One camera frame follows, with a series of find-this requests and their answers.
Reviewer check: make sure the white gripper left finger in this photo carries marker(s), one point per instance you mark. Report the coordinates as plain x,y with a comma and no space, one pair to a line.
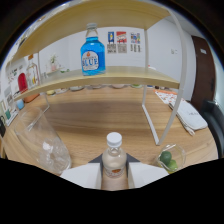
85,175

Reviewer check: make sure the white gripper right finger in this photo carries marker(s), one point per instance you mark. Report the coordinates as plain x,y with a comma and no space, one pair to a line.
146,174

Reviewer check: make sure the glass cup with limes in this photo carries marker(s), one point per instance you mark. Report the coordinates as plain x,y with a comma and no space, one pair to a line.
170,159

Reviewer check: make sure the clear bottle with white cap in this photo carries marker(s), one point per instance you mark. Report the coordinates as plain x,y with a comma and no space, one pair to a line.
114,160

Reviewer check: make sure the clear glass with ice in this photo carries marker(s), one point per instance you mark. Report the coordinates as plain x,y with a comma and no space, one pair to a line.
46,143

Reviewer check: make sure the orange printed paper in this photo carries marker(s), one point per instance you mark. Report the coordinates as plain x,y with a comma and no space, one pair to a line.
165,96

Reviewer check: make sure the black chair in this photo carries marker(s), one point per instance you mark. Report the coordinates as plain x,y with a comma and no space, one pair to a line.
215,126

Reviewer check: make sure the red liquid bottle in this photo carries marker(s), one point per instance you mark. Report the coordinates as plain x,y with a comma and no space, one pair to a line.
22,83

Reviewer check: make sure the clear bottle with orange cap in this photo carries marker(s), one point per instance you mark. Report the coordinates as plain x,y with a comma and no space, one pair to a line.
32,75

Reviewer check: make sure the brown door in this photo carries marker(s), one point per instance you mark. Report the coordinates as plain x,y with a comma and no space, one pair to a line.
202,71

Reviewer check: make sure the blue liquid bottle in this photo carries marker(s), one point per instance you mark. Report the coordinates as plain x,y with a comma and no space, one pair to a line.
93,55

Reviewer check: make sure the white frame wooden shelf rack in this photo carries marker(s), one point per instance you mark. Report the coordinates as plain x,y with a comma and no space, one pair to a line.
110,76

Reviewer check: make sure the multicolour wall poster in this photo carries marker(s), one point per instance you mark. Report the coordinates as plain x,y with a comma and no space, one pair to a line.
135,41

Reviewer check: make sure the red white wall poster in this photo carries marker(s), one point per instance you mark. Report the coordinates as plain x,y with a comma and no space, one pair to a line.
121,42

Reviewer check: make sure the blue yellow wall poster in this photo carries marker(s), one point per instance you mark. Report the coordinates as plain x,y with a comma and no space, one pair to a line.
111,42

